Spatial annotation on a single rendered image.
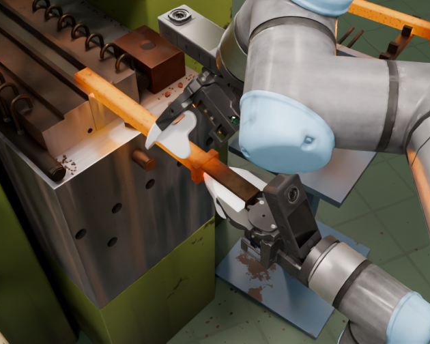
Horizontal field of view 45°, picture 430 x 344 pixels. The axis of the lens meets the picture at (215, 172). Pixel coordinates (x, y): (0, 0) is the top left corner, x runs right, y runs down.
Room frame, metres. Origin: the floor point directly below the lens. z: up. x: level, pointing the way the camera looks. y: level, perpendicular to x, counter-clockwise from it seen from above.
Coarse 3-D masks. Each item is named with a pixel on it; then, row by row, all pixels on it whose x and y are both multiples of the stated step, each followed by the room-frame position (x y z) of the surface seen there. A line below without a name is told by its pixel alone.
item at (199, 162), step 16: (80, 80) 0.70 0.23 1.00; (96, 80) 0.70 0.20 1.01; (96, 96) 0.67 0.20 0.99; (112, 96) 0.66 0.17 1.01; (128, 112) 0.62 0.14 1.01; (144, 112) 0.62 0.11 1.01; (144, 128) 0.58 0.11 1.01; (160, 144) 0.56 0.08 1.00; (192, 144) 0.54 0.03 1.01; (192, 160) 0.51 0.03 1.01; (208, 160) 0.50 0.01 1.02; (192, 176) 0.49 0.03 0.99; (224, 176) 0.48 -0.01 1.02; (240, 176) 0.47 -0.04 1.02; (240, 192) 0.44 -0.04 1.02; (256, 192) 0.44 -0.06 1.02
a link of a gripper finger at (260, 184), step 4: (232, 168) 0.50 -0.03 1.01; (236, 168) 0.50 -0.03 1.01; (236, 172) 0.49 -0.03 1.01; (240, 172) 0.49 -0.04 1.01; (244, 172) 0.49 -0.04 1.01; (248, 172) 0.49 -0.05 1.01; (244, 176) 0.48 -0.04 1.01; (248, 176) 0.48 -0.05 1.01; (252, 176) 0.48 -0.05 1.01; (248, 180) 0.47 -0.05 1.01; (252, 180) 0.47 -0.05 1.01; (256, 180) 0.47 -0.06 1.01; (260, 180) 0.47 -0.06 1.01; (256, 184) 0.46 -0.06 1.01; (260, 184) 0.46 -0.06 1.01; (264, 184) 0.46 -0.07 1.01; (260, 188) 0.46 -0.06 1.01; (260, 192) 0.45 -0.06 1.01; (260, 196) 0.45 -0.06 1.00
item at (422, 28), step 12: (360, 0) 1.05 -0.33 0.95; (360, 12) 1.03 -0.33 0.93; (372, 12) 1.01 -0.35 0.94; (384, 12) 1.00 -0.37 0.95; (396, 12) 1.00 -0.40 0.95; (384, 24) 0.99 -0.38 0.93; (396, 24) 0.98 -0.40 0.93; (408, 24) 0.96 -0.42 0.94; (420, 24) 0.96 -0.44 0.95; (420, 36) 0.95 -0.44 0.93
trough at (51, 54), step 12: (0, 12) 0.94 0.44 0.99; (12, 12) 0.92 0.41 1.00; (12, 24) 0.90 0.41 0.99; (24, 24) 0.89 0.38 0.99; (24, 36) 0.86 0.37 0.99; (36, 36) 0.86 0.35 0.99; (36, 48) 0.82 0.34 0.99; (48, 48) 0.82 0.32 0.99; (60, 48) 0.80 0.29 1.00; (60, 60) 0.78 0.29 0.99; (72, 60) 0.78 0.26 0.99; (72, 72) 0.75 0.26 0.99
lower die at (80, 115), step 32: (0, 0) 0.97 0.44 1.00; (0, 32) 0.87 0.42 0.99; (64, 32) 0.86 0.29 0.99; (0, 64) 0.78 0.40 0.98; (32, 64) 0.77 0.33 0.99; (96, 64) 0.76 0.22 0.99; (32, 96) 0.69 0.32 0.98; (64, 96) 0.68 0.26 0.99; (128, 96) 0.73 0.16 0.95; (32, 128) 0.62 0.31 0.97; (64, 128) 0.63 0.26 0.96; (96, 128) 0.67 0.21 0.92
